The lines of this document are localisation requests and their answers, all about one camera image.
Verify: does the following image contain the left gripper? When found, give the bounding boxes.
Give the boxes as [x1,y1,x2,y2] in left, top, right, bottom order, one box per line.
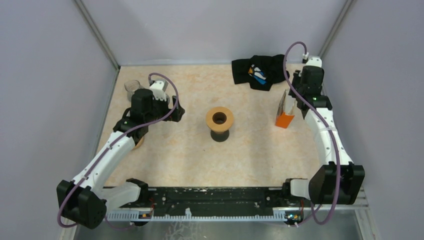
[144,93,185,125]

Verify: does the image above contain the orange coffee filter pack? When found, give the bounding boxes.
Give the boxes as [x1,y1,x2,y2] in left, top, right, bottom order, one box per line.
[275,89,297,129]

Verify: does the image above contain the wooden dripper holder ring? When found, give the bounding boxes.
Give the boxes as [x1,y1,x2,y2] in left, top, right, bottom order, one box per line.
[205,106,235,135]

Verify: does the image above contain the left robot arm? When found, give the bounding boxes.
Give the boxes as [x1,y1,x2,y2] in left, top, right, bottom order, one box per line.
[56,88,185,229]

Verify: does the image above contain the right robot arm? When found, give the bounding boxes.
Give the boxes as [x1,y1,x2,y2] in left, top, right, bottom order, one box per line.
[281,65,365,206]

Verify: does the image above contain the clear glass carafe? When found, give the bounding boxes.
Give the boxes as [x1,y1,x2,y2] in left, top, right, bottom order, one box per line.
[124,79,143,101]

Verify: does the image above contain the black printed cloth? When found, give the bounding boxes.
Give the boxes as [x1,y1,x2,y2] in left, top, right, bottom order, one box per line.
[231,54,289,92]

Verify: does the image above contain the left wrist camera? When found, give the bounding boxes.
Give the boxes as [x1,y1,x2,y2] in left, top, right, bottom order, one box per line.
[149,80,170,103]

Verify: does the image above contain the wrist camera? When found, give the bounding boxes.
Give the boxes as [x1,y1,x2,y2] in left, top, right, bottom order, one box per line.
[302,52,323,68]
[149,80,170,103]

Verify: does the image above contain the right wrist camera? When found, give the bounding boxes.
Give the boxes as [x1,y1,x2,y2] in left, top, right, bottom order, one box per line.
[302,52,323,68]

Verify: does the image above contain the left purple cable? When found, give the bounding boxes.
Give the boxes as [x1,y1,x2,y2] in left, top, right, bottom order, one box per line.
[56,72,180,231]

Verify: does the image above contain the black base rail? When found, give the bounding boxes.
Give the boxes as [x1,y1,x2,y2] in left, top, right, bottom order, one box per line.
[121,186,311,224]

